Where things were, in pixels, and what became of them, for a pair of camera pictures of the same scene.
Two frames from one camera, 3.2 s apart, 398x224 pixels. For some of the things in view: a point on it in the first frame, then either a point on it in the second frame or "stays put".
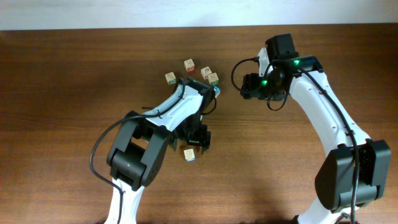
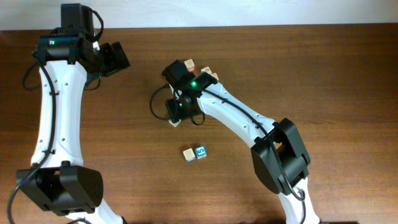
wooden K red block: [206, 71] stays put
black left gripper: [203, 138] -> [116, 59]
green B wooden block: [213, 79] stays put
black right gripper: [249, 85] -> [175, 114]
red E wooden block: [189, 65] stays put
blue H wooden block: [189, 155] stays put
